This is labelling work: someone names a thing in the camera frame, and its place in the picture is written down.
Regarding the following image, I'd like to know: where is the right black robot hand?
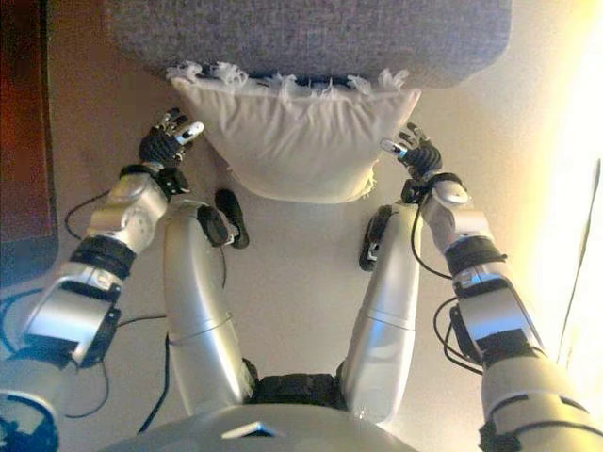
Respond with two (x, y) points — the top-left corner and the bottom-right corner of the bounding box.
(379, 122), (445, 180)

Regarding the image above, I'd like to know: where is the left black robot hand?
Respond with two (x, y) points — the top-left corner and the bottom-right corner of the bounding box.
(138, 107), (206, 169)

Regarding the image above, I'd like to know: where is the white fringed cushion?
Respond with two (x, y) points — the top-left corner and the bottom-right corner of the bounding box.
(167, 60), (423, 204)

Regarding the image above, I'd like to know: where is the glossy dark cabinet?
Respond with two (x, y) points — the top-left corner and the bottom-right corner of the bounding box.
(0, 0), (60, 288)

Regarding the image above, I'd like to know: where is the grey fabric armchair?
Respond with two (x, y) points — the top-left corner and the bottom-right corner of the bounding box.
(106, 0), (514, 91)

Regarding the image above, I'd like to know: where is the right silver robot leg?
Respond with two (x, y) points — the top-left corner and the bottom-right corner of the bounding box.
(338, 204), (423, 423)

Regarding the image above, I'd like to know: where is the silver robot torso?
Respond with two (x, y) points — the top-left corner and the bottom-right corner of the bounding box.
(101, 360), (420, 452)

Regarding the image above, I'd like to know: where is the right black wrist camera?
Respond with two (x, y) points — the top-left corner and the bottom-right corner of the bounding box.
(400, 177), (428, 204)

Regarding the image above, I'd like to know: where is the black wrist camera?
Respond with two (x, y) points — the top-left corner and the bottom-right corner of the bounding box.
(157, 167), (190, 196)
(400, 177), (428, 204)

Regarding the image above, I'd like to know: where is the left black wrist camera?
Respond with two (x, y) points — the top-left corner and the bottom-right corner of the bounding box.
(157, 167), (190, 196)

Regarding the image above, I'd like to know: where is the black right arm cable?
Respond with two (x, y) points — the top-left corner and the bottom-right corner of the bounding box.
(407, 197), (486, 376)

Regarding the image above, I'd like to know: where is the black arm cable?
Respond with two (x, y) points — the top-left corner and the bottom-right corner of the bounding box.
(63, 190), (227, 432)
(407, 197), (486, 376)

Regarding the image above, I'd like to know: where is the thin black floor cable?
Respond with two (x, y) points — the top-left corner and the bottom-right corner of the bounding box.
(559, 158), (603, 362)

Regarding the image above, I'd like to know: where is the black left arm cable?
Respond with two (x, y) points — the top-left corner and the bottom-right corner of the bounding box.
(63, 190), (227, 432)

